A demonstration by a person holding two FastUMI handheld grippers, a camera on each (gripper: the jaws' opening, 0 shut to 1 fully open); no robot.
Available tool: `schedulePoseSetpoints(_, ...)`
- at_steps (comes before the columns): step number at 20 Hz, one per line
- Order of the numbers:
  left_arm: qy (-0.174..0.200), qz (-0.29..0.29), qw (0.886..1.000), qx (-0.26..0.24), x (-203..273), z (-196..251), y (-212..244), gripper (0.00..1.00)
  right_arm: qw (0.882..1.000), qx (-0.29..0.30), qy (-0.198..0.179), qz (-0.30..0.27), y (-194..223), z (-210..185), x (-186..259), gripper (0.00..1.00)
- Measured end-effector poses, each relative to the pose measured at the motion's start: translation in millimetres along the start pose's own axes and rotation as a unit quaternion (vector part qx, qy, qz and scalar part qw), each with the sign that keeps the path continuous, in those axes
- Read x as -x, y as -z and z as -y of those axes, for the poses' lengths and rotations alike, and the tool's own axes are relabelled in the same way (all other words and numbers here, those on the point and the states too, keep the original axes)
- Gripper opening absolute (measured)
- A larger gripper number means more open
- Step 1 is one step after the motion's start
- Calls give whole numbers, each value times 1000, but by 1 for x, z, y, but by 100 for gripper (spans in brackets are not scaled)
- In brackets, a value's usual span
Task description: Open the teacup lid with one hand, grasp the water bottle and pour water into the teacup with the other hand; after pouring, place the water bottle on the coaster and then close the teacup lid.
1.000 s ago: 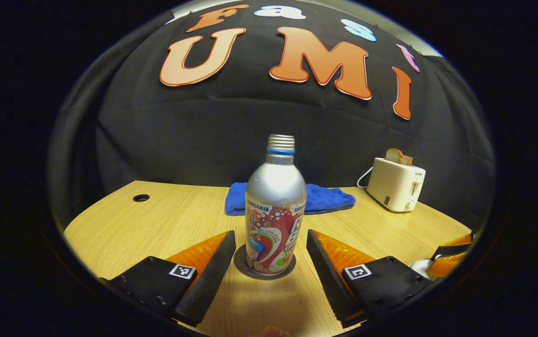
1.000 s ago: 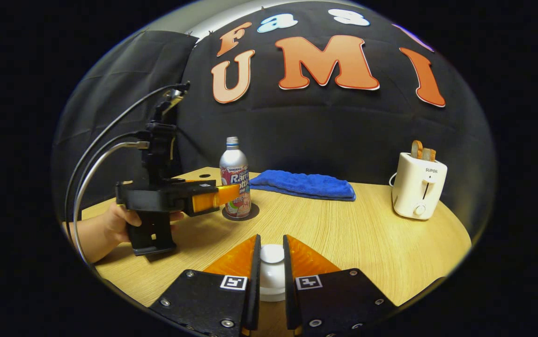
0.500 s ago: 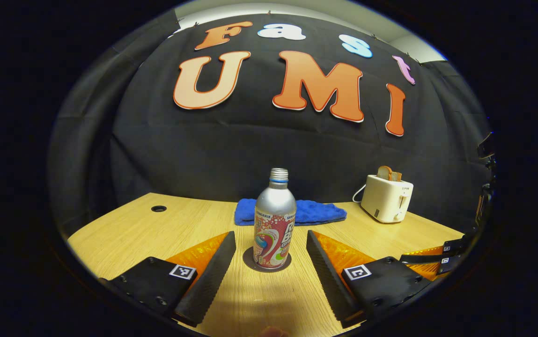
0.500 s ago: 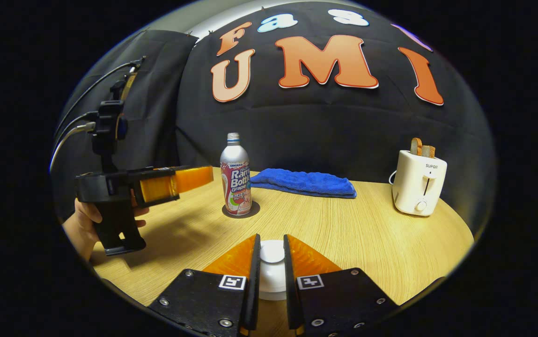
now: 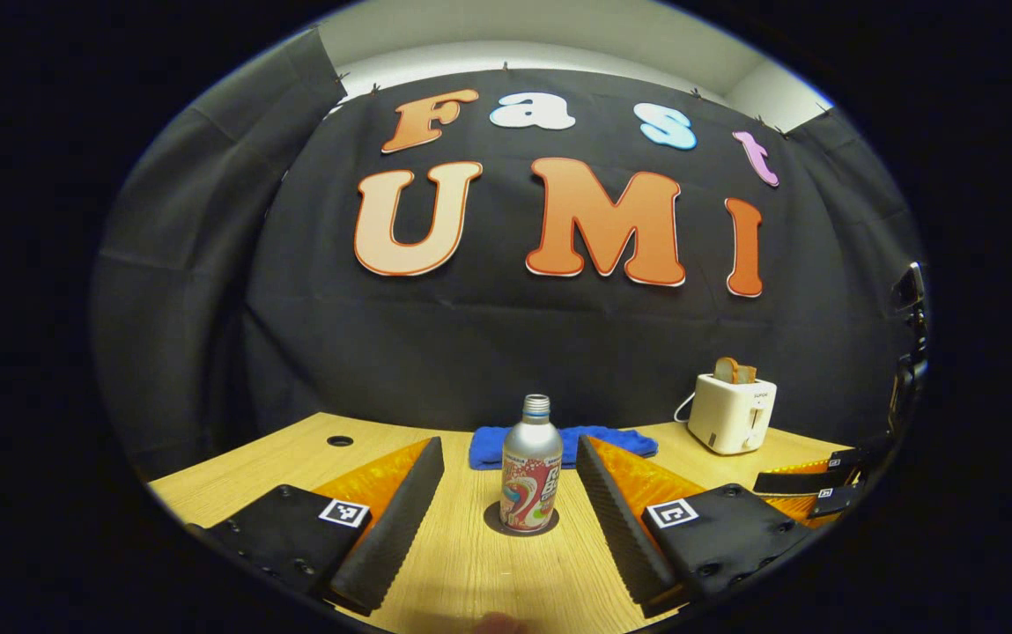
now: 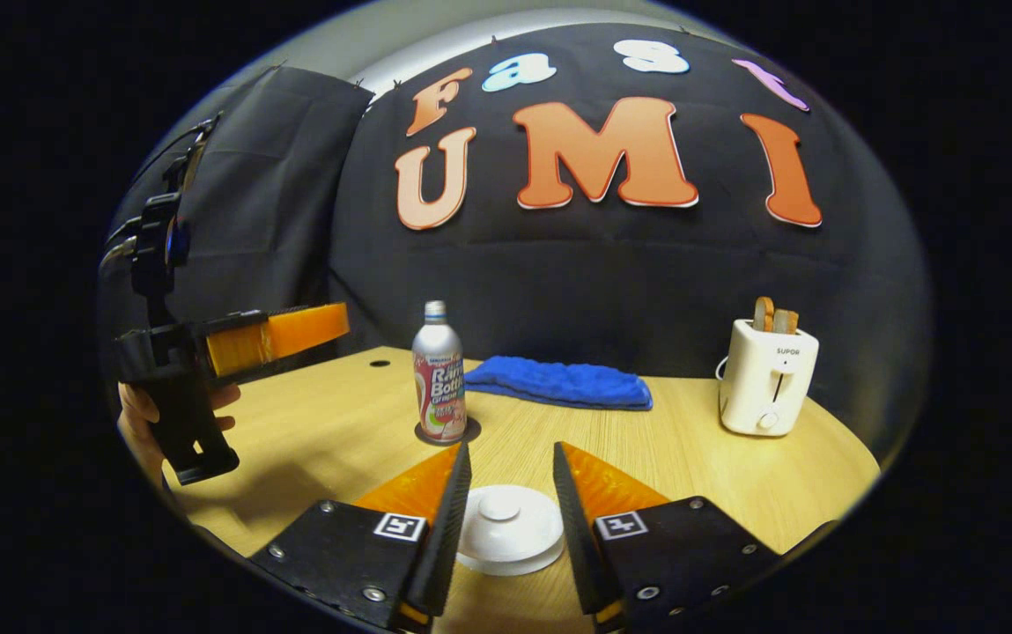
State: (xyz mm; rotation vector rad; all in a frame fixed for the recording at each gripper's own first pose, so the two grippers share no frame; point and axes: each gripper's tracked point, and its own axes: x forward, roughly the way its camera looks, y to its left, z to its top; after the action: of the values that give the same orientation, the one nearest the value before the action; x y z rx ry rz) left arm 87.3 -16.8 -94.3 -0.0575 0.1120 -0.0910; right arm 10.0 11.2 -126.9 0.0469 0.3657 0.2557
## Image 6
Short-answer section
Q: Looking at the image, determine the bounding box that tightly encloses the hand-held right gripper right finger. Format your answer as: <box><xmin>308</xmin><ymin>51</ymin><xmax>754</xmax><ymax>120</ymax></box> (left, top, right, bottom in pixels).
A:
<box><xmin>551</xmin><ymin>440</ymin><xmax>781</xmax><ymax>632</ymax></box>

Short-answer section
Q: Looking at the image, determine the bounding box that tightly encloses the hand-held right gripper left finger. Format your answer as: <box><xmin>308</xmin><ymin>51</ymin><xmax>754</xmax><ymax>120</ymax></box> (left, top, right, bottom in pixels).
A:
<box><xmin>249</xmin><ymin>441</ymin><xmax>474</xmax><ymax>632</ymax></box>

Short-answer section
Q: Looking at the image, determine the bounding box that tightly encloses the white teacup lid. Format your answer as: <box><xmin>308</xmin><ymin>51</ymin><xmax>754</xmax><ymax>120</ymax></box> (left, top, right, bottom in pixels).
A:
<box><xmin>456</xmin><ymin>483</ymin><xmax>566</xmax><ymax>565</ymax></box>

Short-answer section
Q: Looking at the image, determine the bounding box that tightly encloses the dark round coaster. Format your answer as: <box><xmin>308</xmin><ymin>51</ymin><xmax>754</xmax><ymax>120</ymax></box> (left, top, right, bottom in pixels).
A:
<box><xmin>414</xmin><ymin>415</ymin><xmax>483</xmax><ymax>448</ymax></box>

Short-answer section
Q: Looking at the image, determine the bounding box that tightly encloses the silver water bottle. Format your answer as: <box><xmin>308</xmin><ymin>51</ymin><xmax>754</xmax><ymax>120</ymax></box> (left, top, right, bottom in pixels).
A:
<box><xmin>410</xmin><ymin>299</ymin><xmax>469</xmax><ymax>445</ymax></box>

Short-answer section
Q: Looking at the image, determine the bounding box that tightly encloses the blue towel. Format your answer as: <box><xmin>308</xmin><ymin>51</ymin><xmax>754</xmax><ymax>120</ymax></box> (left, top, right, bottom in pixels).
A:
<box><xmin>462</xmin><ymin>354</ymin><xmax>654</xmax><ymax>413</ymax></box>

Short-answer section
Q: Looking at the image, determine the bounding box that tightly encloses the white toaster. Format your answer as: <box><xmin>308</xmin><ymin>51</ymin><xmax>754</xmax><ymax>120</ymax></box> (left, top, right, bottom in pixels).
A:
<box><xmin>718</xmin><ymin>318</ymin><xmax>821</xmax><ymax>439</ymax></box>

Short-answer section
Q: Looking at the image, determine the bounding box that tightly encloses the black backdrop cloth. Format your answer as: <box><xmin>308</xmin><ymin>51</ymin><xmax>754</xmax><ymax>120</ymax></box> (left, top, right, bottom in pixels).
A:
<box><xmin>100</xmin><ymin>22</ymin><xmax>934</xmax><ymax>459</ymax></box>

